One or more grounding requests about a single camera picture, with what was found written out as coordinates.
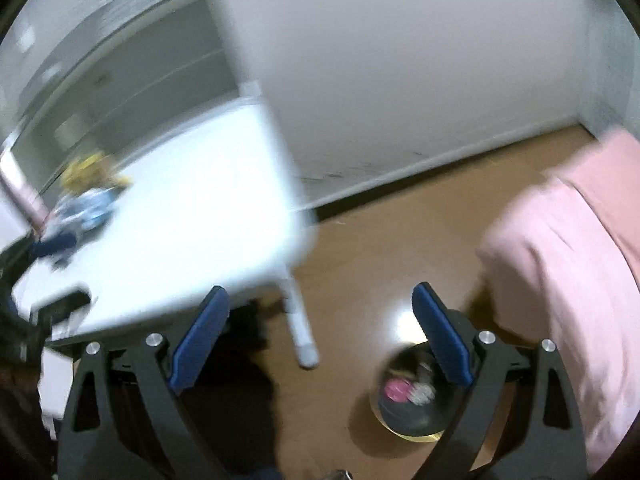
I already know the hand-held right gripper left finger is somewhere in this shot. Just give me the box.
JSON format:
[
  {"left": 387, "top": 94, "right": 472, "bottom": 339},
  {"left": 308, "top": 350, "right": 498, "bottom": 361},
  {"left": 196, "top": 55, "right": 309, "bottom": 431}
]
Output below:
[{"left": 57, "top": 285, "right": 231, "bottom": 480}]

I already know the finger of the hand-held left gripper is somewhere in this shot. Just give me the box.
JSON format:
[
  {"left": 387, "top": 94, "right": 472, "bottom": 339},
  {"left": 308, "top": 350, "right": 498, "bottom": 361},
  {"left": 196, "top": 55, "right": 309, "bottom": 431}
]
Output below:
[
  {"left": 29, "top": 285, "right": 96, "bottom": 333},
  {"left": 0, "top": 232, "right": 82, "bottom": 286}
]

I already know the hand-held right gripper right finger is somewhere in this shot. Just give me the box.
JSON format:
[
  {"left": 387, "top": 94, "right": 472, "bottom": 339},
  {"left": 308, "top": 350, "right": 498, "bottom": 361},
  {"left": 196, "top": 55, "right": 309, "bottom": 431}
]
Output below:
[{"left": 412, "top": 282, "right": 588, "bottom": 480}]

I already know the blue and white wrapper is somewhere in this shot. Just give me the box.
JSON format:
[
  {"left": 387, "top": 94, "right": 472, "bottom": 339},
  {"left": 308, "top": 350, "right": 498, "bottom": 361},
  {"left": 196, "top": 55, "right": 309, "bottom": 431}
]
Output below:
[{"left": 50, "top": 187, "right": 116, "bottom": 233}]

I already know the yellow snack wrapper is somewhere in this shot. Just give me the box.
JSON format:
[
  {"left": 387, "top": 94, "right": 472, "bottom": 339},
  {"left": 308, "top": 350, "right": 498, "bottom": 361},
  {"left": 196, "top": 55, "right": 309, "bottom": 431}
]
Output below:
[{"left": 60, "top": 152, "right": 133, "bottom": 193}]

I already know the black bin with gold rim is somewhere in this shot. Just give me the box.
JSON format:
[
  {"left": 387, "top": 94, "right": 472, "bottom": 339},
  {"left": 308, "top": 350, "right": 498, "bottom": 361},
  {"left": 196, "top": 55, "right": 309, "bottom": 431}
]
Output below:
[{"left": 369, "top": 342, "right": 476, "bottom": 443}]

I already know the pink round wrapper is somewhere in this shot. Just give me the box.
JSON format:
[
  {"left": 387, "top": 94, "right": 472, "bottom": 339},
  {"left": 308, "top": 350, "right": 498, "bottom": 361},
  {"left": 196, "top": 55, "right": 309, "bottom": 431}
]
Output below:
[{"left": 382, "top": 379, "right": 413, "bottom": 403}]

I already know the bed with pink blanket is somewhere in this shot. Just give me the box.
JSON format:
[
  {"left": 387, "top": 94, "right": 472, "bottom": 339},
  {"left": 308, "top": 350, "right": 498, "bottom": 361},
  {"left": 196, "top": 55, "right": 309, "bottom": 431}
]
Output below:
[{"left": 477, "top": 130, "right": 640, "bottom": 476}]

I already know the glass window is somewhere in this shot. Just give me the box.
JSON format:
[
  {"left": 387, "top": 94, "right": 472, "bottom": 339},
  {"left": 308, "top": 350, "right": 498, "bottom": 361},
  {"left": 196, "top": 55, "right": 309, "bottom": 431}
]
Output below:
[{"left": 0, "top": 0, "right": 246, "bottom": 211}]

